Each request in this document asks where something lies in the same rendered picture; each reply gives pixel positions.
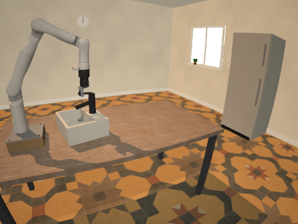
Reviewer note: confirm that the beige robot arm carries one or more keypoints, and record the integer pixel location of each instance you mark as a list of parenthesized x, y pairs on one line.
[(39, 27)]

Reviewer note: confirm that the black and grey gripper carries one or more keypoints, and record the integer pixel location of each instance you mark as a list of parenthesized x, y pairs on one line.
[(84, 73)]

